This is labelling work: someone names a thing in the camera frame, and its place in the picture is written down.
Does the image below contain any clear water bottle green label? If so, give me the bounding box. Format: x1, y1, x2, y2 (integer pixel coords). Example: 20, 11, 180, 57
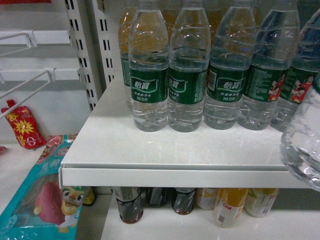
279, 7, 320, 193

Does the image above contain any white slotted shelf upright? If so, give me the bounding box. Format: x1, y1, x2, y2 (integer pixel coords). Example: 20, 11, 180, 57
65, 0, 115, 110

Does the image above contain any dark tea bottle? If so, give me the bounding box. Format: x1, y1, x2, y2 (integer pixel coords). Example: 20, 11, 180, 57
171, 187, 196, 215
111, 186, 144, 224

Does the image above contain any orange juice bottle white label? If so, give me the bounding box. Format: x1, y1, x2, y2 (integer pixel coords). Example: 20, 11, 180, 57
213, 188, 249, 228

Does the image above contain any red snack packet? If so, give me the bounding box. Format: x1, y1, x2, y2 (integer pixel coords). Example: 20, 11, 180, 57
5, 105, 47, 150

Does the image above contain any teal snack bag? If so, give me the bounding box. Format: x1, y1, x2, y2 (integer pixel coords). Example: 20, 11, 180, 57
0, 134, 86, 240

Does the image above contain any white wire hook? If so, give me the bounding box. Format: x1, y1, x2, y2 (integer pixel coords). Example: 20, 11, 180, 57
0, 30, 38, 49
0, 67, 57, 119

